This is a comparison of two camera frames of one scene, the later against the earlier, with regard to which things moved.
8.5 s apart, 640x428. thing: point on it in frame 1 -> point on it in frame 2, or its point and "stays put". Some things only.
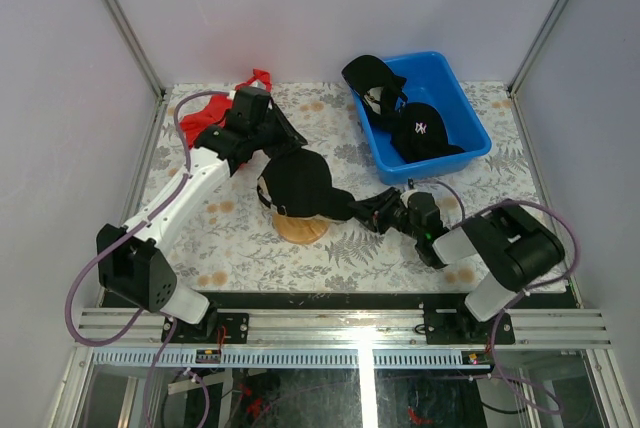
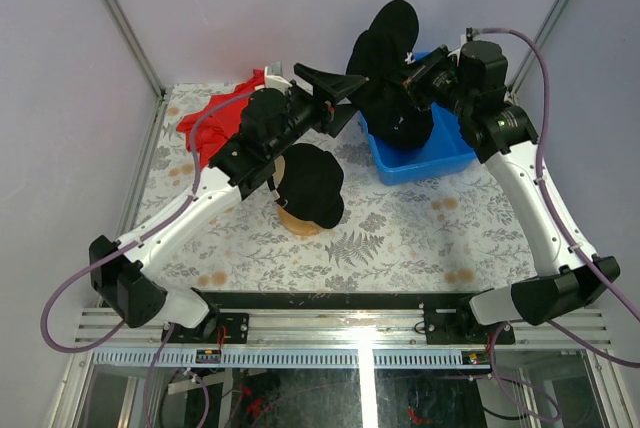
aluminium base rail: (363, 328) stays put
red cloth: (218, 111) stays put
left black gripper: (290, 140) -> (330, 87)
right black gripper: (374, 210) -> (415, 74)
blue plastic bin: (430, 80) stays put
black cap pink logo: (419, 135) -> (383, 51)
